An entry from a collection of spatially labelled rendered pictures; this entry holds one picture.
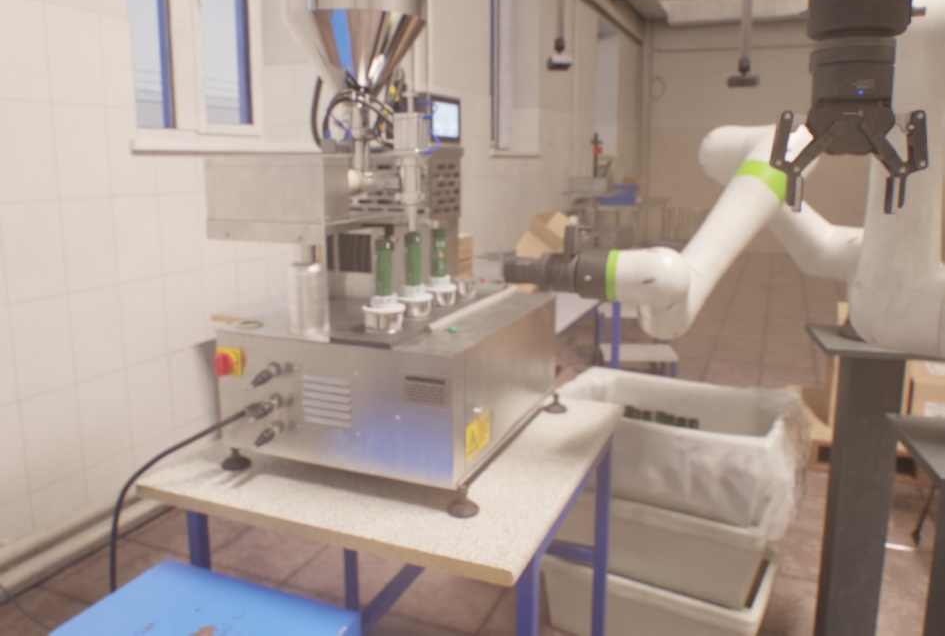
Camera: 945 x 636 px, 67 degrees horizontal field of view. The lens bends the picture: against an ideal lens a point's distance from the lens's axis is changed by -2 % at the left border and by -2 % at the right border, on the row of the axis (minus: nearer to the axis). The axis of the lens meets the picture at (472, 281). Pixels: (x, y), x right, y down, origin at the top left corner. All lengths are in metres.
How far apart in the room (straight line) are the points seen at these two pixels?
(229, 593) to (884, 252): 1.19
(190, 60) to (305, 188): 2.42
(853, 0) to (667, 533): 1.48
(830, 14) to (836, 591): 1.57
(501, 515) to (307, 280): 0.52
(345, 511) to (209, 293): 1.96
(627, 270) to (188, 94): 2.68
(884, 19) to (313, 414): 1.02
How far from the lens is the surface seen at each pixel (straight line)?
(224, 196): 1.40
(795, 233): 1.89
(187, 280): 3.04
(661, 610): 2.13
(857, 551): 2.07
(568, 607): 2.26
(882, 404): 1.94
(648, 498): 2.02
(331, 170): 1.29
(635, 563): 2.11
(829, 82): 0.82
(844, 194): 11.44
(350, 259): 1.65
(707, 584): 2.07
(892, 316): 1.23
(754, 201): 1.52
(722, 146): 1.69
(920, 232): 1.23
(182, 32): 3.65
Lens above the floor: 1.33
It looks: 9 degrees down
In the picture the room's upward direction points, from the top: straight up
